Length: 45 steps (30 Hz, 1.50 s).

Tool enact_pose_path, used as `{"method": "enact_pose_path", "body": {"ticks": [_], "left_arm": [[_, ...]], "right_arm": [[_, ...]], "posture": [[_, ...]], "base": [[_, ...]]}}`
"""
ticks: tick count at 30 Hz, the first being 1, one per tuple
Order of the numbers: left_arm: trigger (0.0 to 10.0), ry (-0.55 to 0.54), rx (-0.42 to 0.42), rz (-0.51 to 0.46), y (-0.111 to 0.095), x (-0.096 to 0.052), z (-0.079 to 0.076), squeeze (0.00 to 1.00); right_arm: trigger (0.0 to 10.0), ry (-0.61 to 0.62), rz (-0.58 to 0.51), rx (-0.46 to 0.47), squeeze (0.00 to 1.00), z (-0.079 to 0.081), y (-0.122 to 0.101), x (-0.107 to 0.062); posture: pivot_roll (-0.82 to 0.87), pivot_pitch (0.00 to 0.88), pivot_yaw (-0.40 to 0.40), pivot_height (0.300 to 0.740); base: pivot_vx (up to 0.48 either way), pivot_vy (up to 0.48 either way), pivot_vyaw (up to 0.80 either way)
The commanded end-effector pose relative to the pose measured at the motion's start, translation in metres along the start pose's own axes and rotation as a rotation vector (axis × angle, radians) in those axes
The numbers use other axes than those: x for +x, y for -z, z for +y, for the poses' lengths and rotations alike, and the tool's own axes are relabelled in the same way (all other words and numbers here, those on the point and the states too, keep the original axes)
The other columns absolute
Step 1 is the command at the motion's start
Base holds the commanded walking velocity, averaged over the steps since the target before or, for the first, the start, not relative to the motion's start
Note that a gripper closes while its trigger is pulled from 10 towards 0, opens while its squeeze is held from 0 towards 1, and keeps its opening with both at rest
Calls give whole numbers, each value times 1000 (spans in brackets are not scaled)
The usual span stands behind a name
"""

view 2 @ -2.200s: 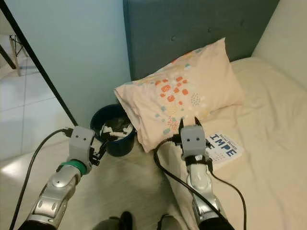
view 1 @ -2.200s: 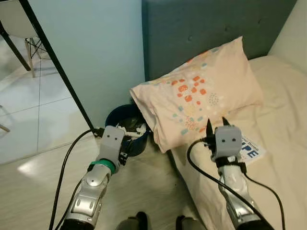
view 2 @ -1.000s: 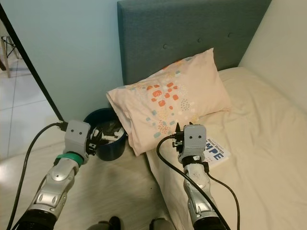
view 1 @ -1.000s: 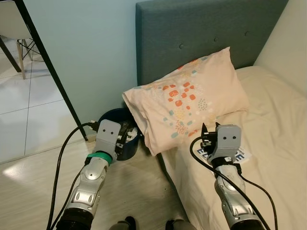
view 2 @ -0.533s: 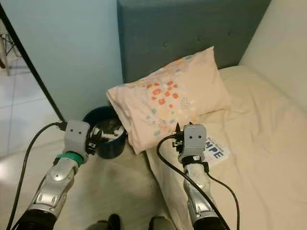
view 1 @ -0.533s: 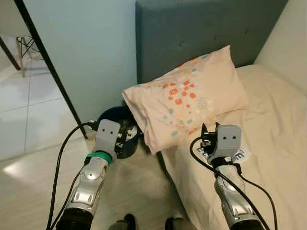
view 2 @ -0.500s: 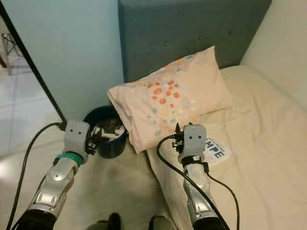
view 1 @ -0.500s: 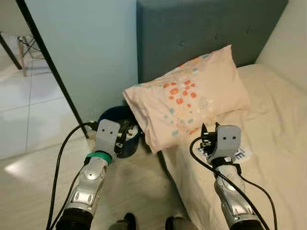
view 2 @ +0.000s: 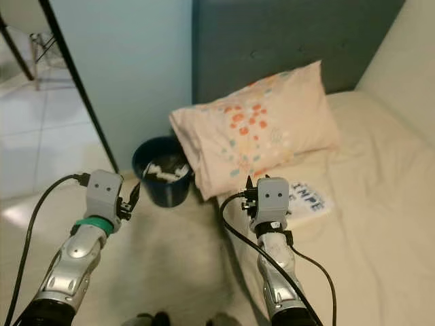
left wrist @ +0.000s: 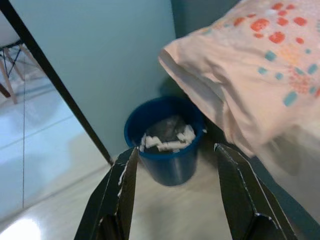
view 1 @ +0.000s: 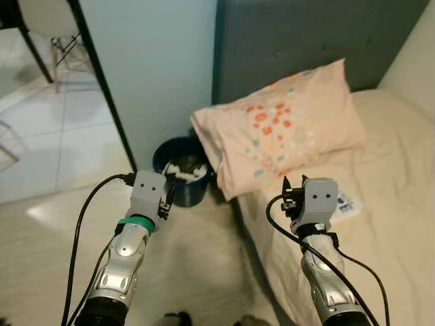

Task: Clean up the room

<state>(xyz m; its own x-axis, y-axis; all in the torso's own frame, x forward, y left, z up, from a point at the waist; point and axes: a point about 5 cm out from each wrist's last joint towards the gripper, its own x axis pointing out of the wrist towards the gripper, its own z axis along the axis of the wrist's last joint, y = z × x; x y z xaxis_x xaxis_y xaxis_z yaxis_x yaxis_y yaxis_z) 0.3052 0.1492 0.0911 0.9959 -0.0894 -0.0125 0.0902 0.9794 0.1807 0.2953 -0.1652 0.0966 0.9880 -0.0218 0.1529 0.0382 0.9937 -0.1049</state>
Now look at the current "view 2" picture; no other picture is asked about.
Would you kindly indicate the white crumpled paper rubbish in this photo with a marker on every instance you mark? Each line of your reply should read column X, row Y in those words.
column 166, row 170

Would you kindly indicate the grey robot leg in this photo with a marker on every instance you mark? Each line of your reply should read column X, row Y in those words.
column 225, row 320
column 153, row 320

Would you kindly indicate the grey robot left leg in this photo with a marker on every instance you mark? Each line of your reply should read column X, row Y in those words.
column 153, row 320

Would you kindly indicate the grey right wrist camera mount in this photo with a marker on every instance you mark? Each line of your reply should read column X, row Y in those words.
column 270, row 200

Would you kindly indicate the grey robot right leg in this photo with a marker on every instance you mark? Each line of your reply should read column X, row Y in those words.
column 225, row 320

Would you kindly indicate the dark blue trash bin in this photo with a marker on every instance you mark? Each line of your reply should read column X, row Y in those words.
column 166, row 193

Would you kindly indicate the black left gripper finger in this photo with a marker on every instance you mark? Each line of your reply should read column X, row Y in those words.
column 134, row 193

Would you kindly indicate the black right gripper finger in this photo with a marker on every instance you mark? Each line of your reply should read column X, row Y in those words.
column 249, row 183

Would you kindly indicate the pink patterned pillow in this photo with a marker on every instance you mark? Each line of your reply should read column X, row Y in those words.
column 279, row 122

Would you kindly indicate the teal upholstered headboard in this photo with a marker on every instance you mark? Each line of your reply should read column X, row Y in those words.
column 279, row 34

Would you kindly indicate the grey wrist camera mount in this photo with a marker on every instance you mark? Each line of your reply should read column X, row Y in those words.
column 270, row 200
column 104, row 193

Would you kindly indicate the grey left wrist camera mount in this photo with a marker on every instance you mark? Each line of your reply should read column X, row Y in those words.
column 104, row 193

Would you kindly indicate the white book with black letters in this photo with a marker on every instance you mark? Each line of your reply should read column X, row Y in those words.
column 309, row 200

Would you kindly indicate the white chair with wooden legs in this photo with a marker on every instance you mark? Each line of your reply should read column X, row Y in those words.
column 17, row 10

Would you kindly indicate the black door frame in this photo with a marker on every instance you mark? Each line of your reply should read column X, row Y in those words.
column 81, row 88

